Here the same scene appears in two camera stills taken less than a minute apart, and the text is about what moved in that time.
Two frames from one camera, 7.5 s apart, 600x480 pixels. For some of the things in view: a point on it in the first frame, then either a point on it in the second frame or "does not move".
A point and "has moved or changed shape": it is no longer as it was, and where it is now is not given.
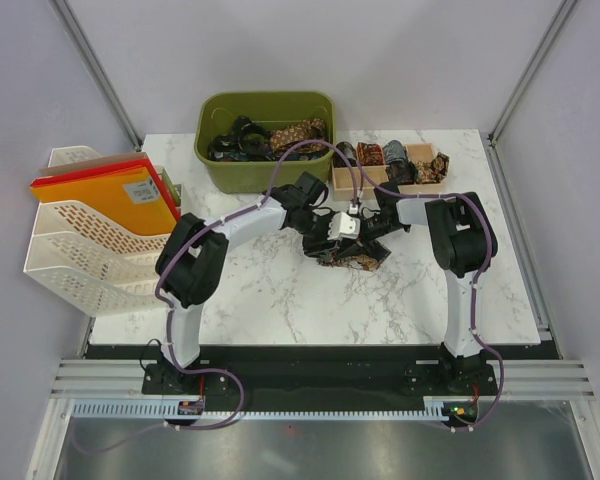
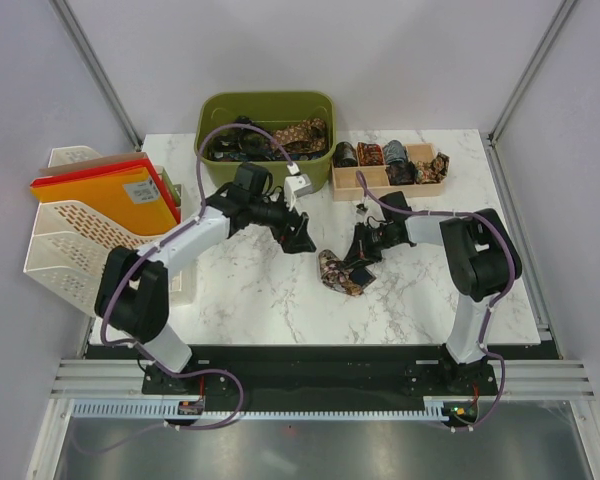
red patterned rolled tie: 370,154 does not move
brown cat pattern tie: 364,262 has moved or changed shape
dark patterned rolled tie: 402,173 does not move
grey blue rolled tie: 394,151 does not move
